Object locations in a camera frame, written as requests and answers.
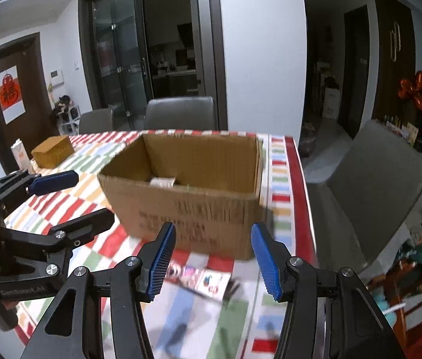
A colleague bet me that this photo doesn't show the tan snack packet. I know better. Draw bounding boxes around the tan snack packet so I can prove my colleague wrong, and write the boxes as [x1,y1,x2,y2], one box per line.
[149,177,176,188]

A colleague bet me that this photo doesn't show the woven yellow tissue box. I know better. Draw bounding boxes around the woven yellow tissue box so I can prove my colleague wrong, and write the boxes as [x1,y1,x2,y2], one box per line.
[31,135,74,169]

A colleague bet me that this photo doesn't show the white milk carton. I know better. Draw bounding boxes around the white milk carton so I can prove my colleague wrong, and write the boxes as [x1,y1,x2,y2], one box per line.
[10,139,35,174]

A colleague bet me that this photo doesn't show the white shelf with toy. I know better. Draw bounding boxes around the white shelf with toy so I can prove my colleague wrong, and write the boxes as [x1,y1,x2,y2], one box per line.
[52,95,81,135]

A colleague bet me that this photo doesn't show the grey chair left back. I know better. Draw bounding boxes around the grey chair left back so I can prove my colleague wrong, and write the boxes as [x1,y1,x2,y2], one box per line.
[79,108,114,135]

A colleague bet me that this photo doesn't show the grey chair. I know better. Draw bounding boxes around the grey chair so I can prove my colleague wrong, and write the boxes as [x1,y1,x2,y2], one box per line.
[79,108,114,135]
[307,120,422,272]
[144,96,218,130]

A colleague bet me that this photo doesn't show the red fu door poster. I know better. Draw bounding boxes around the red fu door poster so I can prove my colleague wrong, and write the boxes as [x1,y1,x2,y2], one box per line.
[0,66,26,124]

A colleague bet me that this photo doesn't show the colourful striped tablecloth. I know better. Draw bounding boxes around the colourful striped tablecloth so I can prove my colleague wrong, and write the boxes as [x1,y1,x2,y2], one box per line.
[5,132,315,358]

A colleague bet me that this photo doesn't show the pink white snack packet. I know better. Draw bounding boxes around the pink white snack packet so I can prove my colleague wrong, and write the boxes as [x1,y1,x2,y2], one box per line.
[165,260,231,302]

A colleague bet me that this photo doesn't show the grey chair right side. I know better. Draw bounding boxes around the grey chair right side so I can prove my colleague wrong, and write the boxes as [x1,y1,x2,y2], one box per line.
[307,120,422,272]

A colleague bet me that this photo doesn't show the open cardboard box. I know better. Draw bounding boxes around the open cardboard box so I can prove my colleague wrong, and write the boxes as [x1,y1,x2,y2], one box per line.
[98,133,264,260]

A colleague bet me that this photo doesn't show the grey chair centre back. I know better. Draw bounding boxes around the grey chair centre back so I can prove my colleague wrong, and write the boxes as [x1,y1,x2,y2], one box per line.
[144,96,218,130]

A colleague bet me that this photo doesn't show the glass sliding door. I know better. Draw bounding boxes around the glass sliding door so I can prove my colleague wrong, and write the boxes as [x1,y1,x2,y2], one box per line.
[78,0,228,130]

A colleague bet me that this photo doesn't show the red foil balloons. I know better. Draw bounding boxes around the red foil balloons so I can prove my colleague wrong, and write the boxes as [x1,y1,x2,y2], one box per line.
[398,71,422,112]

